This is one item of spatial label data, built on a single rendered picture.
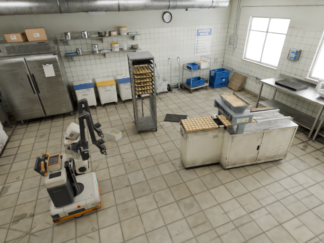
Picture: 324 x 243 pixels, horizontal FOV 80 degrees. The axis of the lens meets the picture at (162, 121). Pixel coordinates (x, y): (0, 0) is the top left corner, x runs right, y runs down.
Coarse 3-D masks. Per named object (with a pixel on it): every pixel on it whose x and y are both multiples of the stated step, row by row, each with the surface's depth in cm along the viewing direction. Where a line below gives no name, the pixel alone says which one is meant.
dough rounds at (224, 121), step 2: (216, 116) 359; (218, 116) 355; (220, 116) 358; (222, 116) 357; (224, 116) 358; (218, 118) 353; (220, 118) 350; (222, 118) 352; (224, 118) 349; (226, 118) 349; (220, 120) 347; (222, 120) 343; (224, 120) 347; (226, 120) 343; (228, 120) 343; (252, 120) 343; (254, 120) 340; (222, 122) 340; (224, 122) 336; (226, 122) 336; (228, 122) 336; (230, 122) 336; (252, 122) 337; (254, 122) 337; (224, 124) 334; (226, 124) 330; (228, 124) 331; (230, 124) 330; (226, 126) 329
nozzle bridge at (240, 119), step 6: (216, 102) 360; (222, 102) 346; (222, 108) 353; (228, 108) 325; (234, 114) 307; (240, 114) 307; (246, 114) 306; (252, 114) 306; (234, 120) 303; (240, 120) 306; (246, 120) 308; (240, 126) 312; (240, 132) 318
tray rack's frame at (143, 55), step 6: (132, 54) 410; (138, 54) 408; (144, 54) 407; (150, 54) 405; (132, 90) 474; (132, 96) 482; (144, 120) 504; (150, 120) 503; (144, 126) 477; (150, 126) 477
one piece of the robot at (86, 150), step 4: (88, 140) 280; (88, 144) 272; (84, 148) 264; (88, 148) 264; (80, 152) 258; (84, 152) 261; (88, 152) 263; (84, 156) 263; (88, 156) 266; (84, 160) 266
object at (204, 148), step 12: (204, 132) 328; (216, 132) 333; (192, 144) 336; (204, 144) 342; (216, 144) 347; (180, 156) 387; (192, 156) 350; (204, 156) 356; (216, 156) 363; (192, 168) 370
